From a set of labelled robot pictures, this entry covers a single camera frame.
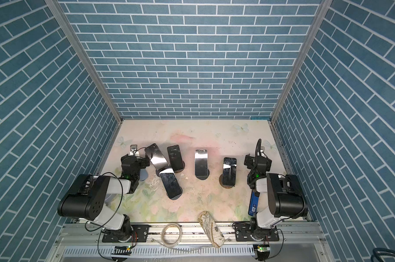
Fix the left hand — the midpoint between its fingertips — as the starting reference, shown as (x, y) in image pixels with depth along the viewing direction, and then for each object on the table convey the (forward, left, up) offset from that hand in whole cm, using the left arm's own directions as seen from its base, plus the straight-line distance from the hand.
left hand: (137, 153), depth 93 cm
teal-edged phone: (-8, -37, +2) cm, 38 cm away
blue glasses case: (-11, -4, -6) cm, 13 cm away
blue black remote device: (-28, -63, -3) cm, 69 cm away
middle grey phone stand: (-13, -38, -5) cm, 40 cm away
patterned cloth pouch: (-39, -41, -3) cm, 57 cm away
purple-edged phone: (-19, -21, +2) cm, 28 cm away
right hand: (-2, -70, +1) cm, 70 cm away
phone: (-6, -13, +5) cm, 15 cm away
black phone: (-4, -22, +3) cm, 23 cm away
